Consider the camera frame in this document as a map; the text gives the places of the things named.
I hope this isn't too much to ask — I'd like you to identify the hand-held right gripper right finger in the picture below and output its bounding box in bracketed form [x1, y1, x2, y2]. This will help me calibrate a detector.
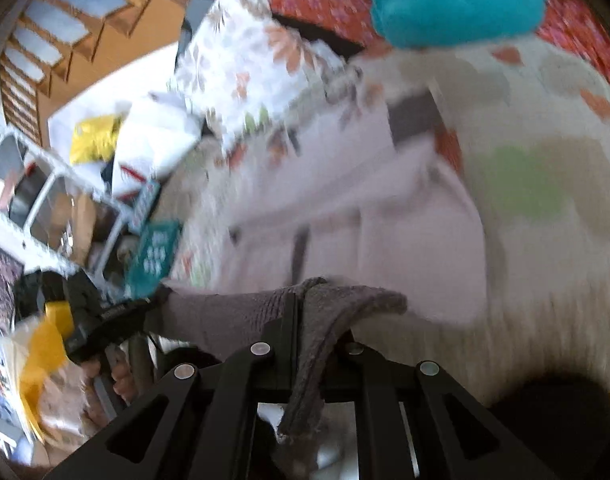
[322, 331, 556, 480]

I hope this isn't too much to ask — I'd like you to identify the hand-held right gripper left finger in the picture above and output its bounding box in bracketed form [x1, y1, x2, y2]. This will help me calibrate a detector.
[49, 304, 299, 480]

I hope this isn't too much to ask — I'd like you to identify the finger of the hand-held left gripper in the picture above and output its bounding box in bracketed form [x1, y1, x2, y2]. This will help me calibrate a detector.
[142, 284, 173, 333]

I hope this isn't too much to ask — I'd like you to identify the grey knitted sock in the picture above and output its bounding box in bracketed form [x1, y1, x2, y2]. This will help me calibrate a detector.
[157, 276, 408, 480]

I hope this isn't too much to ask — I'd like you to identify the person's left hand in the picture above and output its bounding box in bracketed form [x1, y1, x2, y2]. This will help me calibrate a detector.
[80, 345, 138, 428]

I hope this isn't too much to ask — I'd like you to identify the teal printed box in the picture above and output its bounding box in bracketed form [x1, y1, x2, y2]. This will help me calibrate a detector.
[124, 219, 184, 300]

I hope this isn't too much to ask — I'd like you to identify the yellow cloth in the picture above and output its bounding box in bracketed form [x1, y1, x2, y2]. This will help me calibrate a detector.
[14, 301, 75, 443]

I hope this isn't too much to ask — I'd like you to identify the white shelf unit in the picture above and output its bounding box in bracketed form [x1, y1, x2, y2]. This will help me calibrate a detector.
[0, 127, 132, 303]

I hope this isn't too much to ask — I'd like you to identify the pale pink garment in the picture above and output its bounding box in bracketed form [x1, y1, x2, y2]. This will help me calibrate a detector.
[225, 105, 490, 333]

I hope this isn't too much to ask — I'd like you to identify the white plastic bag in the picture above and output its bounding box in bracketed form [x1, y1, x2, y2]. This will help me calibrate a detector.
[109, 91, 207, 202]

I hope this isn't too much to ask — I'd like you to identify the yellow plastic bag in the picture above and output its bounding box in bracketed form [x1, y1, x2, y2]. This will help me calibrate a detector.
[69, 114, 124, 165]

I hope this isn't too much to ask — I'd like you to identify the floral leaf print pillow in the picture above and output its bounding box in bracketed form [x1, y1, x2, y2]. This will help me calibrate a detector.
[172, 0, 353, 153]

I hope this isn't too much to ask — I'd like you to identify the wooden staircase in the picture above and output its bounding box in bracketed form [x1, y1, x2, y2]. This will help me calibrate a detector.
[0, 0, 238, 147]

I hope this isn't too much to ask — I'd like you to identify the white floral bedsheet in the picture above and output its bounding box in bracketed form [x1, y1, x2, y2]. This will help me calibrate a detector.
[167, 42, 610, 413]

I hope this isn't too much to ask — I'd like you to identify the red floral blanket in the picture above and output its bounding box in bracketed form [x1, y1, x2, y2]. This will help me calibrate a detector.
[267, 0, 610, 96]

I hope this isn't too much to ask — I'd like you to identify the teal cloth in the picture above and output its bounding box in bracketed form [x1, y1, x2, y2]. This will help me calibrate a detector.
[355, 0, 546, 52]

